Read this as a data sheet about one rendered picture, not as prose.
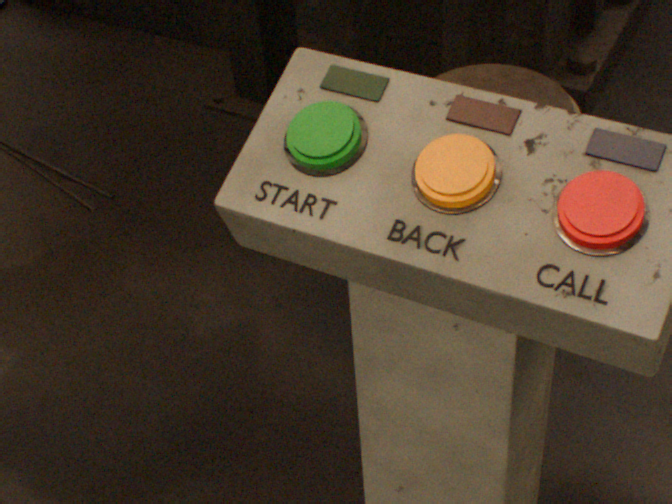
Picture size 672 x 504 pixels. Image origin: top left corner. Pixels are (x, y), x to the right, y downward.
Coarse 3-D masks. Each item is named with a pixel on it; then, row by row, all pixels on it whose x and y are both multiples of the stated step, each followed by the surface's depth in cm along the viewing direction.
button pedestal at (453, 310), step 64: (320, 64) 60; (256, 128) 59; (384, 128) 57; (448, 128) 56; (576, 128) 54; (640, 128) 54; (256, 192) 57; (320, 192) 56; (384, 192) 55; (512, 192) 54; (320, 256) 57; (384, 256) 54; (448, 256) 53; (512, 256) 52; (576, 256) 51; (640, 256) 50; (384, 320) 60; (448, 320) 57; (512, 320) 53; (576, 320) 50; (640, 320) 49; (384, 384) 64; (448, 384) 61; (512, 384) 58; (384, 448) 68; (448, 448) 65; (512, 448) 63
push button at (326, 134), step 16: (304, 112) 57; (320, 112) 57; (336, 112) 57; (352, 112) 57; (288, 128) 57; (304, 128) 57; (320, 128) 57; (336, 128) 56; (352, 128) 56; (288, 144) 57; (304, 144) 56; (320, 144) 56; (336, 144) 56; (352, 144) 56; (304, 160) 56; (320, 160) 56; (336, 160) 56
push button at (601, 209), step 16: (592, 176) 52; (608, 176) 52; (624, 176) 52; (576, 192) 52; (592, 192) 51; (608, 192) 51; (624, 192) 51; (640, 192) 51; (560, 208) 52; (576, 208) 51; (592, 208) 51; (608, 208) 51; (624, 208) 51; (640, 208) 51; (560, 224) 52; (576, 224) 51; (592, 224) 51; (608, 224) 50; (624, 224) 50; (640, 224) 51; (576, 240) 51; (592, 240) 51; (608, 240) 50; (624, 240) 51
